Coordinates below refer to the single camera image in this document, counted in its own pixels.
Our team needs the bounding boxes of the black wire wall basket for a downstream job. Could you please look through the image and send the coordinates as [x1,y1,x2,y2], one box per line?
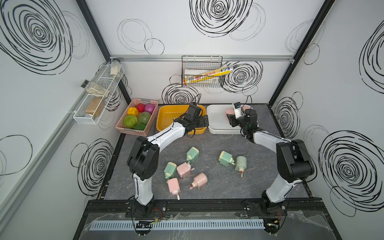
[181,55,224,88]

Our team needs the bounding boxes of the yellow toy fruit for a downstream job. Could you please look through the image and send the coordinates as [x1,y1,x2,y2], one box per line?
[126,107,139,117]

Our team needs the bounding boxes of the bottle lying on shelf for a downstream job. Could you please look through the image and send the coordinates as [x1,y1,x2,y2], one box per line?
[81,80,110,99]

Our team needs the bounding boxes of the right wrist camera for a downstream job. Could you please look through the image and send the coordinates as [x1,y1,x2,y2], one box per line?
[233,102,243,119]

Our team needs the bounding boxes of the light green toy apple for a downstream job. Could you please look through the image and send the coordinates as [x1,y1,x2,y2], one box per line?
[138,112,152,125]

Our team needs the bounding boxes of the red toy fruit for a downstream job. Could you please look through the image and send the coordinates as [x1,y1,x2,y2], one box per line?
[136,103,146,113]

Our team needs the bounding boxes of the yellow red tube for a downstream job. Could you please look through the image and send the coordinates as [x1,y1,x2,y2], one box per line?
[182,66,233,86]

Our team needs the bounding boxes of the white plastic storage box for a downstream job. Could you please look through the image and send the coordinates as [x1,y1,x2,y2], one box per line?
[207,105,241,135]

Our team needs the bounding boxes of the magenta toy fruit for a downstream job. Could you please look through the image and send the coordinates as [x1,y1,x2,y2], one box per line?
[144,104,156,114]

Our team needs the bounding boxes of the green sharpener right square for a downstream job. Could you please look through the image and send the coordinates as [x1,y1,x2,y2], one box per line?
[219,151,235,167]

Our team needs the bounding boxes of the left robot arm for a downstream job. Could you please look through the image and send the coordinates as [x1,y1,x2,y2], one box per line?
[127,103,209,216]

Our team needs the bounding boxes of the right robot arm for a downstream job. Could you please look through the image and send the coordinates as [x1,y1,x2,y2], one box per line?
[227,103,315,214]

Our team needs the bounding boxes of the pink sharpener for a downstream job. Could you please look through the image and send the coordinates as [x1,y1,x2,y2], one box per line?
[225,109,235,121]
[190,173,208,190]
[177,162,195,179]
[167,178,181,201]
[242,105,252,111]

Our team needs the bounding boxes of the green sharpener right round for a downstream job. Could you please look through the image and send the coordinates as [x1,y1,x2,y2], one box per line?
[235,156,247,178]

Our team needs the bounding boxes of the pink perforated basket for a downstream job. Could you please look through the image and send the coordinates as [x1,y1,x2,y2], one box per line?
[116,99,159,137]

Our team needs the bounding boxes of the clear jar on shelf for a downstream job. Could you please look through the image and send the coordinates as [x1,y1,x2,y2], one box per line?
[110,59,121,76]

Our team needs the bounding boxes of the white slotted cable duct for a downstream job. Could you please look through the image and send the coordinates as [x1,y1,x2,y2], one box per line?
[89,219,265,231]

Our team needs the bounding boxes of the white wire wall shelf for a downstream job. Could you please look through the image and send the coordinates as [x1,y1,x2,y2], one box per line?
[73,59,125,125]

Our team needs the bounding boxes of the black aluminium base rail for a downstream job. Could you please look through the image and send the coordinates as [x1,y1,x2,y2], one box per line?
[85,198,325,216]

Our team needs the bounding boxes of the yellow plastic storage box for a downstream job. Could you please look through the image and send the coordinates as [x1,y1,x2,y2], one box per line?
[156,105,208,136]

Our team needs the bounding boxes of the green toy cabbage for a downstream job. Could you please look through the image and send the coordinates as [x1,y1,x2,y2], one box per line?
[123,115,139,129]

